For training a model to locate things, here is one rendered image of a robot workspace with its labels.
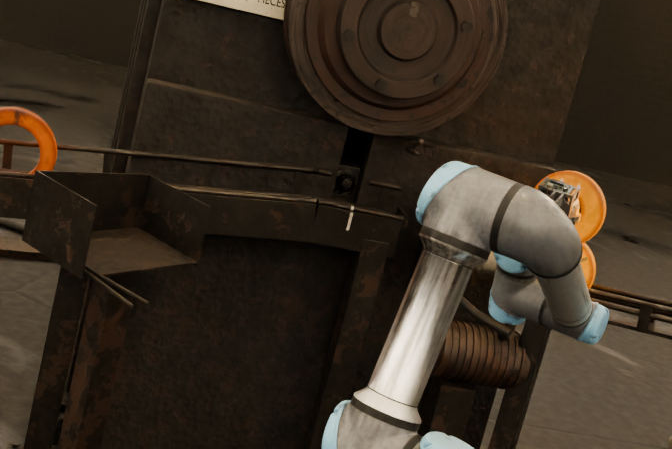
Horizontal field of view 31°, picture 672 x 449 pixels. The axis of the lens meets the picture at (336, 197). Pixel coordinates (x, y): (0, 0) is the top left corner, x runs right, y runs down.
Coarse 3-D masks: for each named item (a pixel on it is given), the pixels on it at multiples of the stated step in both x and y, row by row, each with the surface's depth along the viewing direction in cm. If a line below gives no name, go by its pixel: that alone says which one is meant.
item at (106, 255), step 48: (48, 192) 224; (96, 192) 238; (144, 192) 246; (48, 240) 223; (96, 240) 235; (144, 240) 240; (192, 240) 235; (96, 288) 234; (96, 336) 234; (96, 384) 236; (96, 432) 240
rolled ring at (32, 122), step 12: (0, 108) 252; (12, 108) 251; (0, 120) 250; (12, 120) 251; (24, 120) 251; (36, 120) 251; (36, 132) 252; (48, 132) 252; (48, 144) 253; (48, 156) 253; (36, 168) 254; (48, 168) 254
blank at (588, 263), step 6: (582, 246) 257; (588, 246) 260; (588, 252) 257; (582, 258) 257; (588, 258) 257; (594, 258) 259; (582, 264) 258; (588, 264) 257; (594, 264) 258; (588, 270) 257; (594, 270) 258; (588, 276) 257; (594, 276) 259; (588, 282) 257
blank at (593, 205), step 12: (564, 180) 248; (576, 180) 247; (588, 180) 246; (588, 192) 246; (600, 192) 246; (588, 204) 247; (600, 204) 246; (588, 216) 247; (600, 216) 246; (576, 228) 248; (588, 228) 247
